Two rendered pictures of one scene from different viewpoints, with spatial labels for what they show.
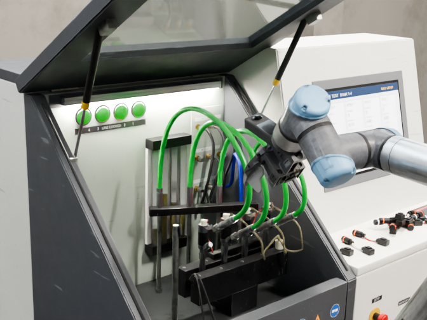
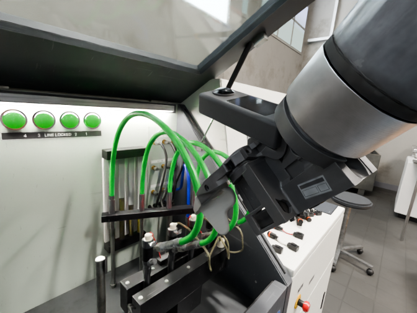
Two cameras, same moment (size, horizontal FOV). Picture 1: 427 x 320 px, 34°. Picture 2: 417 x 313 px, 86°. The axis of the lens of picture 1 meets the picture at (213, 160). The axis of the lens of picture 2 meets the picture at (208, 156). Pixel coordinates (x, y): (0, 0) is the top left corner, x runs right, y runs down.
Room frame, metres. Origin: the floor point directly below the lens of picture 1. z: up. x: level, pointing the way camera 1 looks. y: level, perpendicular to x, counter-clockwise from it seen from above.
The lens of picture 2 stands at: (1.26, -0.05, 1.45)
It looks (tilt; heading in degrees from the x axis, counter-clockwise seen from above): 12 degrees down; 353
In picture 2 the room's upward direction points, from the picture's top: 5 degrees clockwise
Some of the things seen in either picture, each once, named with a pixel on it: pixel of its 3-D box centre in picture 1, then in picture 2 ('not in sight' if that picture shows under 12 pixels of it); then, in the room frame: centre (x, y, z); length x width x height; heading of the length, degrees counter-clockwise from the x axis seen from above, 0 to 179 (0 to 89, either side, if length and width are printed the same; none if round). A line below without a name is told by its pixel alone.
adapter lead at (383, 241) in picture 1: (370, 237); (287, 230); (2.02, -0.49, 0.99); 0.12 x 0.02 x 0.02; 48
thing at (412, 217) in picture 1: (405, 218); (303, 212); (2.15, -0.63, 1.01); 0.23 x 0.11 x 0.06; 131
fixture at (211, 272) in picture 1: (233, 281); (180, 282); (1.86, -0.07, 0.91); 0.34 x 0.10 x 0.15; 131
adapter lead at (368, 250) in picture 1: (357, 244); (282, 240); (1.96, -0.44, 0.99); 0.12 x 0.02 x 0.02; 34
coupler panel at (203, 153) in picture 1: (209, 155); (164, 165); (2.14, 0.01, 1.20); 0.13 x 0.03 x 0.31; 131
